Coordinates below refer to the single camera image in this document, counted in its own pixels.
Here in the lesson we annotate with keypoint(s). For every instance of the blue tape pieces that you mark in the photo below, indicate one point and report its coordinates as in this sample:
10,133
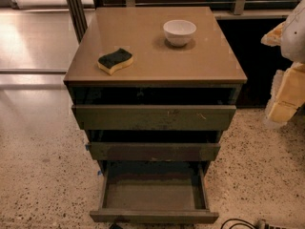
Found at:
99,162

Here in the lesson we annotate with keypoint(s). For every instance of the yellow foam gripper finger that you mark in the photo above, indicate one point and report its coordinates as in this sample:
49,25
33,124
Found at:
287,95
273,37

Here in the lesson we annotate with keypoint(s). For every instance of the grey drawer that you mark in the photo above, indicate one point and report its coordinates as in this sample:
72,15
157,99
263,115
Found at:
154,192
154,151
154,117

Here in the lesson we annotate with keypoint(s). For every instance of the grey drawer cabinet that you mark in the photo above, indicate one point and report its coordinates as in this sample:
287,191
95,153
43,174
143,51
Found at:
203,72

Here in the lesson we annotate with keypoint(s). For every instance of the yellow green sponge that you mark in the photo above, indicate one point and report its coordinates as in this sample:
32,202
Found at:
115,61

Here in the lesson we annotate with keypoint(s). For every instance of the white ceramic bowl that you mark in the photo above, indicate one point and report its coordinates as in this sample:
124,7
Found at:
179,32

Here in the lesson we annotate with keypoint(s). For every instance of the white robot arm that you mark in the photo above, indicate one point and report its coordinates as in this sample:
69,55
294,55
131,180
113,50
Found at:
293,37

